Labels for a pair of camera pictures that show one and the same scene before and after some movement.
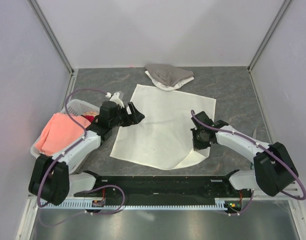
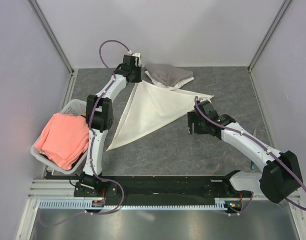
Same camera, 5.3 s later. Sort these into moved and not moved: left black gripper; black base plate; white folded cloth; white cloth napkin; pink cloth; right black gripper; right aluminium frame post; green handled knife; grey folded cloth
Moved: right black gripper; left black gripper; white cloth napkin
Not moved: right aluminium frame post; white folded cloth; black base plate; grey folded cloth; pink cloth; green handled knife
